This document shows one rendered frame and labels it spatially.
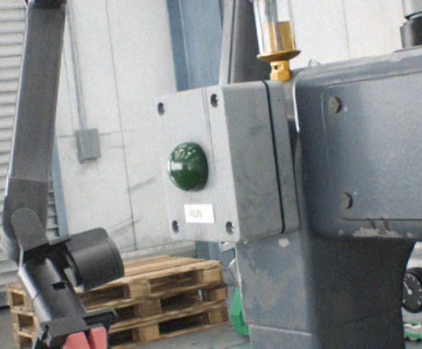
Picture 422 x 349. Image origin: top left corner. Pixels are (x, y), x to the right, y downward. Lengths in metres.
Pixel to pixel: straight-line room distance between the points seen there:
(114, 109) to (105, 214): 0.95
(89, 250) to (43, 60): 0.29
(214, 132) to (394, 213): 0.11
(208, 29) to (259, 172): 8.70
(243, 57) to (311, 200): 0.36
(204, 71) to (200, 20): 0.46
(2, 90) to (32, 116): 7.30
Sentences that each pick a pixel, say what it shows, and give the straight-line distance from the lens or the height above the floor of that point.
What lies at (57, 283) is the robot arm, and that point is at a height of 1.14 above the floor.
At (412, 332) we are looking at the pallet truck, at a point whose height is 0.06.
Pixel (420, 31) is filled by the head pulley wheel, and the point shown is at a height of 1.35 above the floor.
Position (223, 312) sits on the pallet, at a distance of 6.73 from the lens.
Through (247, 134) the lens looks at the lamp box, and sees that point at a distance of 0.58.
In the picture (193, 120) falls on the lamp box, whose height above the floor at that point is 1.31.
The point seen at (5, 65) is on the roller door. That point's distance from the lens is 8.72.
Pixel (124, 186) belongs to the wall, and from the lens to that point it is 9.21.
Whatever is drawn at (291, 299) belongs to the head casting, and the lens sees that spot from 0.62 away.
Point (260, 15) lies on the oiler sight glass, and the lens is 0.66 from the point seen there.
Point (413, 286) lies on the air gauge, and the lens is 0.83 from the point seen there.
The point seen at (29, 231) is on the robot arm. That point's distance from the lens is 1.29.
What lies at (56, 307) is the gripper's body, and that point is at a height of 1.11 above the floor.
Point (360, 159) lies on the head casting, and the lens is 0.56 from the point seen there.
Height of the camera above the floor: 1.31
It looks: 3 degrees down
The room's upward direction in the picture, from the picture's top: 7 degrees counter-clockwise
